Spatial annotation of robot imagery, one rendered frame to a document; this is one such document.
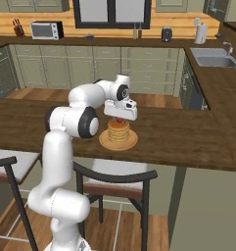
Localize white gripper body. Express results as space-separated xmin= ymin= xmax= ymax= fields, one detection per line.
xmin=103 ymin=100 xmax=139 ymax=123

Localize stack of pancakes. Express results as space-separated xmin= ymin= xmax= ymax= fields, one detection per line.
xmin=107 ymin=120 xmax=131 ymax=145

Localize round orange-brown plate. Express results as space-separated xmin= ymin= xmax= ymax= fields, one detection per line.
xmin=98 ymin=128 xmax=139 ymax=152

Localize green base cupboards run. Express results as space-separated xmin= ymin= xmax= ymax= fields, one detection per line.
xmin=8 ymin=43 xmax=189 ymax=96

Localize dark dishwasher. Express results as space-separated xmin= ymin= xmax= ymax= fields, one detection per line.
xmin=178 ymin=54 xmax=210 ymax=111

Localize dark slim bottle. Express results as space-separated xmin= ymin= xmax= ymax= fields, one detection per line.
xmin=137 ymin=23 xmax=144 ymax=40

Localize dark grey toaster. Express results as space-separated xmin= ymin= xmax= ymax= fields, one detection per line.
xmin=161 ymin=25 xmax=173 ymax=43

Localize dark framed window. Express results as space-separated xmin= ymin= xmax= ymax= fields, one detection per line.
xmin=71 ymin=0 xmax=153 ymax=30

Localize grey sink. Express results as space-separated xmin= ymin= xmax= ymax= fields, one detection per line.
xmin=189 ymin=47 xmax=236 ymax=69

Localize silver toaster oven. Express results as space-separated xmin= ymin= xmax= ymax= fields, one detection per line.
xmin=29 ymin=21 xmax=65 ymax=41

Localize dark oven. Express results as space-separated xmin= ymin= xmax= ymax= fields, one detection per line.
xmin=0 ymin=45 xmax=19 ymax=99

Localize silver tap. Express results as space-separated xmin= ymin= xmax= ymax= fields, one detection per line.
xmin=222 ymin=41 xmax=235 ymax=57

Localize brown knife block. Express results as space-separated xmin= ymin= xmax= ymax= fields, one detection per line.
xmin=12 ymin=18 xmax=26 ymax=38

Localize dark frame chair white seat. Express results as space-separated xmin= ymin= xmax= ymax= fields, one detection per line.
xmin=0 ymin=148 xmax=42 ymax=251
xmin=72 ymin=159 xmax=159 ymax=251

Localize green wall cupboard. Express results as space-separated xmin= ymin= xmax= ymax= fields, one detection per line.
xmin=155 ymin=0 xmax=189 ymax=14

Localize green wall cupboards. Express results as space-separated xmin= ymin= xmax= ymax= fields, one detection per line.
xmin=6 ymin=0 xmax=71 ymax=14

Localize dark wall shelf unit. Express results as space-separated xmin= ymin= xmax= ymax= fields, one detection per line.
xmin=202 ymin=0 xmax=232 ymax=23

